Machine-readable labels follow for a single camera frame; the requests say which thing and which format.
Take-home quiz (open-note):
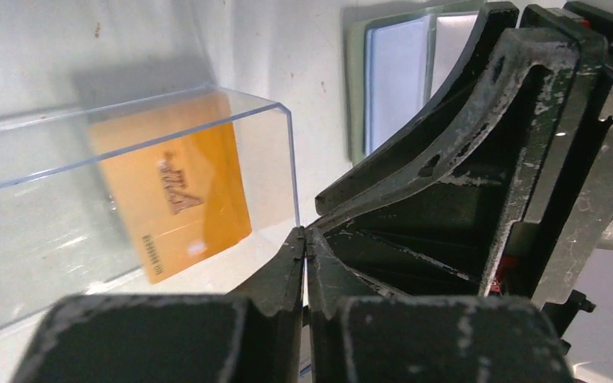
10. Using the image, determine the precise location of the orange VIP card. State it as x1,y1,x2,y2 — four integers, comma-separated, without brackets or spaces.
89,92,252,284

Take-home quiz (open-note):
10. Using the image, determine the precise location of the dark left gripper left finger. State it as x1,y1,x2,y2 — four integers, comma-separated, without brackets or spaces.
13,227,306,382

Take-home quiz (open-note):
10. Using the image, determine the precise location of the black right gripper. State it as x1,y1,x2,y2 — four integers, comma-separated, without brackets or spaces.
314,1,613,335

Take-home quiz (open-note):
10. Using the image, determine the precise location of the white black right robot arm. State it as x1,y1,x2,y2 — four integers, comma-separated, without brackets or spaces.
315,2,613,382

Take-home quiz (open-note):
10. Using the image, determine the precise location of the clear plastic tray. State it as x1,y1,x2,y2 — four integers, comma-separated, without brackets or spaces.
0,88,300,340

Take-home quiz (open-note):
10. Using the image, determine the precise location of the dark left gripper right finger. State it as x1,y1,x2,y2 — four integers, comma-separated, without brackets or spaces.
306,228,573,382

